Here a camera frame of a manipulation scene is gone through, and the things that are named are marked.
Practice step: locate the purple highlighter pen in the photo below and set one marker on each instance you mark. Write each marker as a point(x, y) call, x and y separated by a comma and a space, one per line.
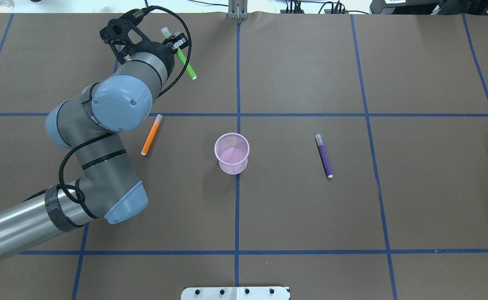
point(323, 156)

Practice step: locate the orange highlighter pen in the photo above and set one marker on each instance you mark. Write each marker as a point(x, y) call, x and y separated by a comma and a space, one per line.
point(151, 135)

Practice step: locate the black box with label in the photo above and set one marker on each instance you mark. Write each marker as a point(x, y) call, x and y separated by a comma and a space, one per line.
point(429, 7)

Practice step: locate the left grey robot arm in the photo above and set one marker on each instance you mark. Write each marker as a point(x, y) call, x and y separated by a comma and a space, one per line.
point(96, 177)

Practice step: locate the aluminium frame post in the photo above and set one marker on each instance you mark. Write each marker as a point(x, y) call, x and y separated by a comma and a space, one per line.
point(238, 10)

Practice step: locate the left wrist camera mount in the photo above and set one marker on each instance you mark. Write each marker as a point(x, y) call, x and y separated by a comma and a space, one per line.
point(116, 35)

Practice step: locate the pink mesh pen holder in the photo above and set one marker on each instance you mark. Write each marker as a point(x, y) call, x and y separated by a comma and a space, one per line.
point(232, 151)

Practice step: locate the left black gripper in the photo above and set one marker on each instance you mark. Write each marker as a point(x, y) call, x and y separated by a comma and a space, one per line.
point(165, 51)

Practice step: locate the white metal base plate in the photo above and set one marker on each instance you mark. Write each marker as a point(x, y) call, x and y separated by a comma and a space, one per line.
point(236, 293)

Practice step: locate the green highlighter pen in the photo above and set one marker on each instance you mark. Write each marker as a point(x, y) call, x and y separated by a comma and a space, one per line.
point(184, 62)

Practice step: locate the blue tape grid lines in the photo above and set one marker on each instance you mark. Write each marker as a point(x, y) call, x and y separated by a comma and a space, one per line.
point(238, 114)

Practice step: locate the brown paper table cover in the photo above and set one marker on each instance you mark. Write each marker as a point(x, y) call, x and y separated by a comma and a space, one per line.
point(310, 208)

